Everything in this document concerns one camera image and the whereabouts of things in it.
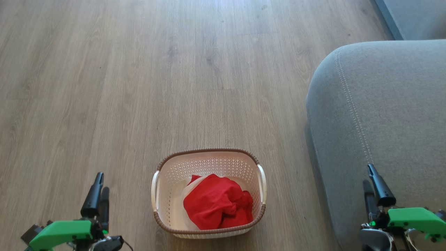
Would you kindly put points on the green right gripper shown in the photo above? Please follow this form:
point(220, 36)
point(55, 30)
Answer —
point(414, 219)

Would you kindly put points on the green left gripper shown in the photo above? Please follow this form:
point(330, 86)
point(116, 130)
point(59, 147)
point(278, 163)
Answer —
point(61, 232)

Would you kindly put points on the red cloth garment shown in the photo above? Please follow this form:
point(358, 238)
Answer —
point(217, 204)

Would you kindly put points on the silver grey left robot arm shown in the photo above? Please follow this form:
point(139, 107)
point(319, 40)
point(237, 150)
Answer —
point(106, 244)

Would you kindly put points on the grey fabric sofa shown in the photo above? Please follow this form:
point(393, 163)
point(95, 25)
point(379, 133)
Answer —
point(383, 115)

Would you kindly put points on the white plastic laundry basket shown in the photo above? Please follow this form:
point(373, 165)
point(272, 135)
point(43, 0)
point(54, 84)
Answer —
point(167, 195)

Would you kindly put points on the black wrist camera mount plate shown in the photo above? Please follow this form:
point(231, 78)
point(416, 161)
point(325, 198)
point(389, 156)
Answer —
point(32, 234)

